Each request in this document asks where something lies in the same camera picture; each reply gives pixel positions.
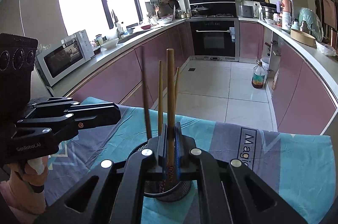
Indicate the dark bamboo chopstick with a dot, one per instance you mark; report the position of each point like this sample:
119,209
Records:
145,97

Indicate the black mesh utensil holder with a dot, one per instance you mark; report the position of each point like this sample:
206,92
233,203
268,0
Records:
162,191

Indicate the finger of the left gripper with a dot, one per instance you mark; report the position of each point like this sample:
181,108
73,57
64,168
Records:
51,107
95,115

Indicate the oil bottle on floor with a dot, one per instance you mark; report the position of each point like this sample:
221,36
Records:
259,74

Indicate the left hand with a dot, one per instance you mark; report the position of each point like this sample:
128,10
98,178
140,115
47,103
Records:
31,178

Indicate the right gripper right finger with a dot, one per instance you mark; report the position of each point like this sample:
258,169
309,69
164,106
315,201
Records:
183,145

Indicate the white bowl on counter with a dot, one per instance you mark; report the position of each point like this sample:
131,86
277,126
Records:
111,43

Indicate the white microwave oven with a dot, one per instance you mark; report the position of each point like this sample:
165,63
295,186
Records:
61,59

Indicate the black built-in oven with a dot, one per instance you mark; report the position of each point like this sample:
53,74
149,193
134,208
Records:
216,38

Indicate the pink sleeve forearm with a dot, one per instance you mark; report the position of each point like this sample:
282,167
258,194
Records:
25,205

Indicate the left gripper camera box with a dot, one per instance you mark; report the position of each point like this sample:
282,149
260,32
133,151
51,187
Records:
17,64

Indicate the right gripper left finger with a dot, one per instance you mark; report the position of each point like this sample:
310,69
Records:
159,145

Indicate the pink thermos jug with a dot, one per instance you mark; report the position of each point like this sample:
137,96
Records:
286,7

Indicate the teal food cover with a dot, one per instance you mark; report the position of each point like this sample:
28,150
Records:
314,25

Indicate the black range hood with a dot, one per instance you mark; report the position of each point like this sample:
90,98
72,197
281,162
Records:
217,8

